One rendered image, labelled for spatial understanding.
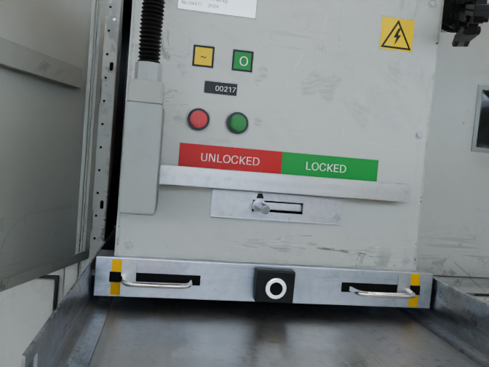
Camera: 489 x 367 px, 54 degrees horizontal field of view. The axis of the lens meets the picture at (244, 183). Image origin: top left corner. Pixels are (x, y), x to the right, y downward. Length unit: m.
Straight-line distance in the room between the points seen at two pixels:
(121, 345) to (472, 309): 0.49
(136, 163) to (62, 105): 0.42
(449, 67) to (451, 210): 0.34
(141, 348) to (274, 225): 0.28
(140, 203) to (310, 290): 0.31
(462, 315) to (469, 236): 0.51
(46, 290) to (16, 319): 0.09
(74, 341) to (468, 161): 0.97
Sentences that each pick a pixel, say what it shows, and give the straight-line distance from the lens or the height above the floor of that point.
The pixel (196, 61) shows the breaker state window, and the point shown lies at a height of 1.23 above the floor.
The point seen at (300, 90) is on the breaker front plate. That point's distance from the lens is 0.77.
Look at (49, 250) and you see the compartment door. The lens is 1.03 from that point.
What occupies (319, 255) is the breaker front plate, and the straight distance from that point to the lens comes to 0.79.
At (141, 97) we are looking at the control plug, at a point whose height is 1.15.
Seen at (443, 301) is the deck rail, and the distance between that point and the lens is 0.85.
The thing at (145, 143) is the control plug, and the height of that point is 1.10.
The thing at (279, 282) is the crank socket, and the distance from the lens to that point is 0.74.
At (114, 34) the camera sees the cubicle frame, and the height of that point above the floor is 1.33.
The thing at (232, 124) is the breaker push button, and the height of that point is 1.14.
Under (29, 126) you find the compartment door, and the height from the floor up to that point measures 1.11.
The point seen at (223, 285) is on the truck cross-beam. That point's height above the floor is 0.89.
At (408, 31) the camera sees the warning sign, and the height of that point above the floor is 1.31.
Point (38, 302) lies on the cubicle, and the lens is 1.14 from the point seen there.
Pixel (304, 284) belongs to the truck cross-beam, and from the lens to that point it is 0.78.
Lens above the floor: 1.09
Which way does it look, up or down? 3 degrees down
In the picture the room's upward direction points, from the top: 5 degrees clockwise
